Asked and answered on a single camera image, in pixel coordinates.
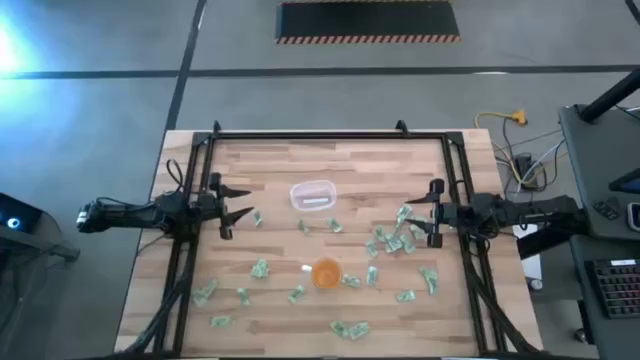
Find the clear plastic container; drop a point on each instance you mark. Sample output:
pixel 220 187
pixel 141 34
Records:
pixel 300 190

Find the black hazard-striped floor mat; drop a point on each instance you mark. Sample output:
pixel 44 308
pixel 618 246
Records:
pixel 367 20

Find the dark tilted desk screen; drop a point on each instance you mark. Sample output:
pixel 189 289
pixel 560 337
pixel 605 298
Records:
pixel 630 184

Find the yellow ceramic mug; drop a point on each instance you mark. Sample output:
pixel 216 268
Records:
pixel 326 274

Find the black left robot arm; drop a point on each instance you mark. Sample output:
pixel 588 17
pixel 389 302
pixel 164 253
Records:
pixel 125 216

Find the small black controller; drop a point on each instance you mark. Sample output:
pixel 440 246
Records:
pixel 606 210

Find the black aluminium table frame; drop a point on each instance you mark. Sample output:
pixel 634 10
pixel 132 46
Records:
pixel 325 135

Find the white box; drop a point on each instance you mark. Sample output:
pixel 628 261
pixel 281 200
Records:
pixel 532 267

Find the black desk foot bar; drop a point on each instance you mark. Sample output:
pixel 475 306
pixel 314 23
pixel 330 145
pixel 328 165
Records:
pixel 545 245

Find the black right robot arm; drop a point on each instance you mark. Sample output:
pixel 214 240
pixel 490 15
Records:
pixel 525 210

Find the white-edged handheld device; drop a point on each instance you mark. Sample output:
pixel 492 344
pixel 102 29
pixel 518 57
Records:
pixel 635 216

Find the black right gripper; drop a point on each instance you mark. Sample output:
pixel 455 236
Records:
pixel 447 215

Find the grey caster wheel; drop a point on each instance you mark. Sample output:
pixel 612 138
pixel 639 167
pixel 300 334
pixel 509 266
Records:
pixel 580 334

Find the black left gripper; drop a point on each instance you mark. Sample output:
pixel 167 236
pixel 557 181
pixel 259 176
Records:
pixel 212 207

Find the black device with blue light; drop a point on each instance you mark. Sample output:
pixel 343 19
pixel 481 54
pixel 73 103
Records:
pixel 20 215

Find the black backlit keyboard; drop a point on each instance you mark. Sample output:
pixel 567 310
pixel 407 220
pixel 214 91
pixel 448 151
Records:
pixel 617 290

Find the black power adapter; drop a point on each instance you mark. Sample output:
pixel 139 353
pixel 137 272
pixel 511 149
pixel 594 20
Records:
pixel 523 164

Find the dark grey desk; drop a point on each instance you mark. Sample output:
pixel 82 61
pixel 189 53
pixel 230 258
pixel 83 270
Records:
pixel 590 165
pixel 620 340

